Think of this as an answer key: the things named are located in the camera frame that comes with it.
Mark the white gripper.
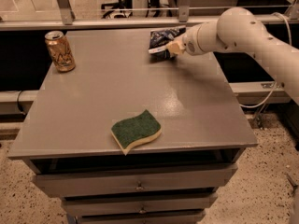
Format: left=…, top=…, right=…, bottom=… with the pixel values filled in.
left=166, top=23, right=205, bottom=56

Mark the blue chip bag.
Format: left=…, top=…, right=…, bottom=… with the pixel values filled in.
left=149, top=26, right=186, bottom=60

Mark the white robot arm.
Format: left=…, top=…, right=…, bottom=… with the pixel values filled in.
left=166, top=7, right=299, bottom=104

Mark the green yellow sponge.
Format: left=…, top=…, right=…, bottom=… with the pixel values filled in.
left=111, top=110, right=162, bottom=155

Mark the black office chair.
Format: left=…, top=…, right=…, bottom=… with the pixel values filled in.
left=101, top=0, right=132, bottom=19

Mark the gold soda can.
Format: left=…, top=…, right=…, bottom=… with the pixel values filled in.
left=45, top=31, right=76, bottom=72

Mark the top grey drawer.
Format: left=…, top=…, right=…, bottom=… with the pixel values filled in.
left=33, top=164, right=237, bottom=197

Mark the grey drawer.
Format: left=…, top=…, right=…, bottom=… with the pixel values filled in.
left=33, top=164, right=237, bottom=197
left=75, top=210, right=206, bottom=224
left=62, top=192, right=218, bottom=217

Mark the grey drawer cabinet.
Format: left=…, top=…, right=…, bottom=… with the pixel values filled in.
left=7, top=27, right=259, bottom=224

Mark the middle grey drawer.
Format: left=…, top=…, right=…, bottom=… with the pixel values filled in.
left=62, top=192, right=218, bottom=217

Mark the bottom grey drawer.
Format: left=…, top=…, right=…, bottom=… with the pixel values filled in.
left=75, top=210, right=206, bottom=224

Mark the metal railing frame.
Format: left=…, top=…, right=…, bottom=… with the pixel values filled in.
left=0, top=0, right=298, bottom=31

